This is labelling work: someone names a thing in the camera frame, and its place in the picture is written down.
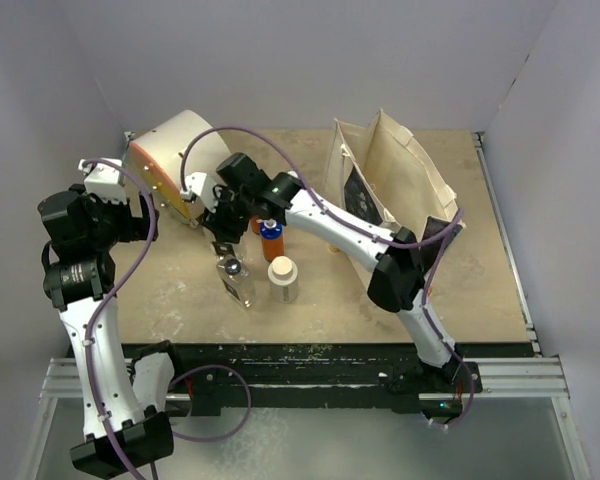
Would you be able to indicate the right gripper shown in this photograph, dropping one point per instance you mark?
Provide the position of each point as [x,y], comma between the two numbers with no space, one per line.
[219,222]

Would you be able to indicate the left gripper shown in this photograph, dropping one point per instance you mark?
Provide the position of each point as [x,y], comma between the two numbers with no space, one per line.
[135,228]

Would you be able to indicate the white bottle wooden cap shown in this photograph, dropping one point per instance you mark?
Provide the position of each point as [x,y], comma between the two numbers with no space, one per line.
[283,279]

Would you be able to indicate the canvas tote bag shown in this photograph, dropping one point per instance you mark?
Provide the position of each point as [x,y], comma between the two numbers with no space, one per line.
[381,174]

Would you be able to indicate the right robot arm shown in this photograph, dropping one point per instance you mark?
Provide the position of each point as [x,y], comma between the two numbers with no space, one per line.
[401,266]

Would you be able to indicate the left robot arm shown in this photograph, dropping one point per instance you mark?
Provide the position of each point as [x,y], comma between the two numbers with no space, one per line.
[125,422]

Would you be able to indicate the clear square bottle front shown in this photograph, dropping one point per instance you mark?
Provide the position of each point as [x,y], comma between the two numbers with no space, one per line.
[236,280]

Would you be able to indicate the dark blue orange pump bottle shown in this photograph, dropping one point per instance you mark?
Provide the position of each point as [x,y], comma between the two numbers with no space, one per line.
[255,225]

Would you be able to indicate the bright blue orange pump bottle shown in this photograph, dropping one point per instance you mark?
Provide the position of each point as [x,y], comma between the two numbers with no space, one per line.
[272,242]

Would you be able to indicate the white cylindrical box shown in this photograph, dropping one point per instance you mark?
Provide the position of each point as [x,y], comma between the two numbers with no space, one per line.
[159,152]

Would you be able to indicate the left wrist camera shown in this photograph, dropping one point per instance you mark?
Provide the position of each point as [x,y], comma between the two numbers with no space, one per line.
[103,181]

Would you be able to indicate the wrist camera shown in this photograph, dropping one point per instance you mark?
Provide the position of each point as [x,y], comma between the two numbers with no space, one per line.
[103,181]
[198,194]

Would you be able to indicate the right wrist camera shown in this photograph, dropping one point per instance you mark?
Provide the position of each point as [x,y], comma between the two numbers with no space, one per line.
[198,194]

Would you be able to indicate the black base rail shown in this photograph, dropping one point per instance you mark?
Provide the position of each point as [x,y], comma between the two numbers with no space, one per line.
[385,376]

